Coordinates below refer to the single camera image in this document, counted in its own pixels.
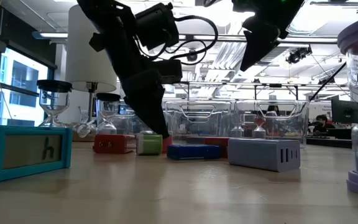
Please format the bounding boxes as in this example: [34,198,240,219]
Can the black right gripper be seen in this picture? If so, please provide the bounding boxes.
[231,0,306,72]

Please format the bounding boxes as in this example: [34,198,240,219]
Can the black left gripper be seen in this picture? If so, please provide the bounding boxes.
[89,29,183,139]

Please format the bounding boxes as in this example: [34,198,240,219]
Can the blue sand hourglass marked 10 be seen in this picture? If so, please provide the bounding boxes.
[94,92,121,135]

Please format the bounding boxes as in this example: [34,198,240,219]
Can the green white adapter cube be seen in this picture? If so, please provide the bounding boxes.
[135,130,163,156]

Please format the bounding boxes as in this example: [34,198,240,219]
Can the pink white adapter cube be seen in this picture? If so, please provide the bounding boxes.
[162,133,174,154]

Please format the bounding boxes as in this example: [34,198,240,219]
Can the blue rectangular box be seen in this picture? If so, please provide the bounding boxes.
[166,144,222,161]

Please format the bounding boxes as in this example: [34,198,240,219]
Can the red rectangular box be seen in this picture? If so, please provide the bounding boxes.
[203,136,229,159]

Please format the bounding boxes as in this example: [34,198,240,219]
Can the red sand hourglass black caps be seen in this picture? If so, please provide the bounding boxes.
[252,116,267,139]

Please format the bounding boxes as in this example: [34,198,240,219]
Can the green sand hourglass marked 3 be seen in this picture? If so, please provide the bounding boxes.
[36,79,73,128]

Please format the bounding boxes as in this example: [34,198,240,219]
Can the lavender box with slots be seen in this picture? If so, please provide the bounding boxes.
[227,138,301,173]

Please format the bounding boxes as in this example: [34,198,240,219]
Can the teal digital clock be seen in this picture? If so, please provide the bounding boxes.
[0,124,73,185]

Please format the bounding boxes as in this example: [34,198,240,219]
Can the clear plastic bin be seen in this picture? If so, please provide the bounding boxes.
[165,100,234,146]
[233,99,310,147]
[116,98,168,138]

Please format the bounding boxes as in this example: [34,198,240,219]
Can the long linear ceiling light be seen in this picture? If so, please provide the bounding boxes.
[178,32,338,43]

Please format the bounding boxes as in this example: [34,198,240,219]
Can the black ceiling spotlight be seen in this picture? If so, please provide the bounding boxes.
[285,45,313,65]

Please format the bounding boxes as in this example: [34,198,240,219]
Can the red plug adapter box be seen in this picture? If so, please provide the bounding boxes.
[93,133,137,155]

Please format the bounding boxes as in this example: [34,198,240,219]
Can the white cylinder shade table lamp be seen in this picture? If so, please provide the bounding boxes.
[63,4,119,142]

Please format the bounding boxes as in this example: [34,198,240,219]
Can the person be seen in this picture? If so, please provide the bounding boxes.
[311,114,336,135]

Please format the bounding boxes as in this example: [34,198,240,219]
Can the black computer monitor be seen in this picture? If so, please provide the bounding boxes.
[331,98,358,124]

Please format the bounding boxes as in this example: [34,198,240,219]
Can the fluorescent ceiling light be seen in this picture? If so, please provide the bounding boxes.
[32,30,70,40]

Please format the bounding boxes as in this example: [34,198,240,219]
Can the black desk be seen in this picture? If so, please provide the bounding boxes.
[306,127,353,149]

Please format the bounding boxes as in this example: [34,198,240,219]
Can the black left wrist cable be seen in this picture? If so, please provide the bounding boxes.
[135,14,219,67]

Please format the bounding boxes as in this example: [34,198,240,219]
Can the black ceiling dome camera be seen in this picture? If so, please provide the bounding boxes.
[186,49,199,63]

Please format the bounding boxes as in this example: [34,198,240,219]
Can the black metal rack frame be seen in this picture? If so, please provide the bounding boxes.
[163,79,300,101]

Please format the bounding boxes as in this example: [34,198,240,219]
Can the white lamp cable bundle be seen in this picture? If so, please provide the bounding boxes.
[71,105,98,139]

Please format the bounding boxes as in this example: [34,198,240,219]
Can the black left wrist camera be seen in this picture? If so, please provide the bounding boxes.
[134,2,180,51]

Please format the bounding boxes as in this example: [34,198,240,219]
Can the thin black taut cable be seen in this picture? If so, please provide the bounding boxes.
[309,61,347,106]

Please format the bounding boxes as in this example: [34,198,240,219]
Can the black ceiling rail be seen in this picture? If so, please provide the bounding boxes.
[310,1,358,14]

